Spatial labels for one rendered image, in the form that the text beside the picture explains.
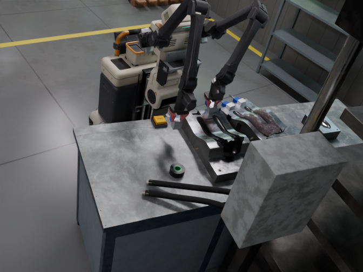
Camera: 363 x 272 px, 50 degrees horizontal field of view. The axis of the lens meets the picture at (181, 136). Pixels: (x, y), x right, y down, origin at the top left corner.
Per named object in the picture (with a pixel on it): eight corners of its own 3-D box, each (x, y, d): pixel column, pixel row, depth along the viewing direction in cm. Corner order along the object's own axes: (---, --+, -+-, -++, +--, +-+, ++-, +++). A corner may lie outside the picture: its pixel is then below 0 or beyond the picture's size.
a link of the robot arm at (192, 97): (195, 79, 202) (181, 77, 197) (206, 92, 195) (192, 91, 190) (186, 97, 209) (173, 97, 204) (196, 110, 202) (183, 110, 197)
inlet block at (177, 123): (165, 114, 223) (166, 107, 220) (173, 114, 225) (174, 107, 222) (172, 129, 215) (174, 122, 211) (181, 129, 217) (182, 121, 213)
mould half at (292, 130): (217, 115, 251) (221, 101, 244) (243, 104, 266) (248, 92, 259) (275, 163, 226) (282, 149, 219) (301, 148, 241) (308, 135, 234)
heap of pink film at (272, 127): (236, 116, 244) (239, 107, 239) (254, 109, 254) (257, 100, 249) (266, 141, 230) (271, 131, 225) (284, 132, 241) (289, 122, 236)
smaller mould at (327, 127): (301, 122, 264) (304, 114, 259) (317, 120, 270) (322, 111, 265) (318, 141, 250) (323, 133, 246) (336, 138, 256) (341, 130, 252)
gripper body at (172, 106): (189, 113, 210) (193, 101, 205) (172, 114, 206) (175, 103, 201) (185, 105, 214) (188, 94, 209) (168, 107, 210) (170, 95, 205)
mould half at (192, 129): (179, 123, 237) (183, 106, 229) (215, 119, 248) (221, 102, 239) (214, 183, 204) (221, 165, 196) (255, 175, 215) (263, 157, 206)
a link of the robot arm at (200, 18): (204, 4, 195) (187, 0, 189) (212, 4, 191) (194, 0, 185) (192, 88, 205) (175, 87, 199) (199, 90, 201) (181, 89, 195)
